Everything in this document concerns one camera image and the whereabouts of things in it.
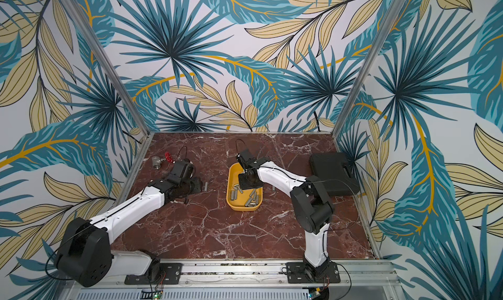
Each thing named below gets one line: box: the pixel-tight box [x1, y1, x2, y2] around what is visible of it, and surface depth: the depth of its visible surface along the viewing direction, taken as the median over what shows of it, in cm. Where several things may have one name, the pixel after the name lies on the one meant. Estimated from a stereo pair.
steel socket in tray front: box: [244, 188, 259, 207], surface depth 94 cm
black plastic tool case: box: [309, 151, 361, 196], surface depth 104 cm
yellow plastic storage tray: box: [225, 162, 264, 212], surface depth 94 cm
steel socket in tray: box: [230, 183, 244, 202], surface depth 95 cm
